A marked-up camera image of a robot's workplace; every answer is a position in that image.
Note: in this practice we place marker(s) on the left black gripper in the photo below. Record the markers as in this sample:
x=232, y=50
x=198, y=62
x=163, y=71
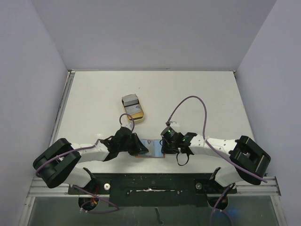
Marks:
x=138, y=147

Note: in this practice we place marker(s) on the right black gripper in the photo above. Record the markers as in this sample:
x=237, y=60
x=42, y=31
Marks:
x=164, y=146

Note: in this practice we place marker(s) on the silver VIP card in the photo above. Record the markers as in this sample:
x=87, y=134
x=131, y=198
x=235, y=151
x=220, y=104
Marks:
x=153, y=146

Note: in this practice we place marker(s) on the tan leather card holder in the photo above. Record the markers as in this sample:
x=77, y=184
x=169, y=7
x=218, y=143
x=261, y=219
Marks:
x=140, y=155

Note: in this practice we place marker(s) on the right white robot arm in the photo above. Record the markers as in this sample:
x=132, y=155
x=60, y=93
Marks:
x=248, y=161

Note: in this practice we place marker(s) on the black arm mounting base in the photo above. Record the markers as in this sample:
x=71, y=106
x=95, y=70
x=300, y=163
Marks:
x=158, y=190

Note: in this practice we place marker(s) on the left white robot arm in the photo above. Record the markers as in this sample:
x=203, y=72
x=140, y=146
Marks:
x=58, y=164

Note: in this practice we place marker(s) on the yellow card tray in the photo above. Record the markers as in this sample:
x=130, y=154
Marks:
x=136, y=112

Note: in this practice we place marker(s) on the stack of grey cards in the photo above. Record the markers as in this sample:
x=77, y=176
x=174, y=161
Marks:
x=131, y=99

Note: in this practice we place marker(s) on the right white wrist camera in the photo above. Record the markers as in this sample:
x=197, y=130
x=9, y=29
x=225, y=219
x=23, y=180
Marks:
x=172, y=123

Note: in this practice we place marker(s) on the aluminium frame rail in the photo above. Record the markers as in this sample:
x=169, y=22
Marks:
x=62, y=106

